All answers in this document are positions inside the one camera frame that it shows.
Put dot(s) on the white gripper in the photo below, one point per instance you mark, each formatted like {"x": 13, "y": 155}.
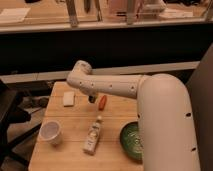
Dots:
{"x": 94, "y": 96}

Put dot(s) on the white paper cup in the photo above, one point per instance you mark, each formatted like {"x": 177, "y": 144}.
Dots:
{"x": 51, "y": 132}

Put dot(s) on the white plastic bottle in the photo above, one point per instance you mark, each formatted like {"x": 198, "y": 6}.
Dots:
{"x": 92, "y": 137}

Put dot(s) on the black office chair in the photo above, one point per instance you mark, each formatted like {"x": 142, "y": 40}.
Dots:
{"x": 11, "y": 113}

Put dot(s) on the black eraser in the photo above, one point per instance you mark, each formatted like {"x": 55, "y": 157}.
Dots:
{"x": 92, "y": 101}

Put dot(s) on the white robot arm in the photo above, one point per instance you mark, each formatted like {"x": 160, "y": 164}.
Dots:
{"x": 165, "y": 117}

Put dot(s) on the white sponge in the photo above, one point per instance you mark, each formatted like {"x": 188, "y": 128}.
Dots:
{"x": 68, "y": 98}

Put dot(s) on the white paper sheet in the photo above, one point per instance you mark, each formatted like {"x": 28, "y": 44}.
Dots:
{"x": 13, "y": 15}

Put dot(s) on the orange carrot toy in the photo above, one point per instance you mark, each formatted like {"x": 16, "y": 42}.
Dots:
{"x": 102, "y": 103}

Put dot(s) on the green glass bowl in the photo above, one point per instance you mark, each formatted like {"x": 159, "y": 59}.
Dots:
{"x": 130, "y": 141}

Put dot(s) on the metal frame post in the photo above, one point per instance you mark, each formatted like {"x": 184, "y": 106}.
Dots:
{"x": 72, "y": 13}
{"x": 130, "y": 11}

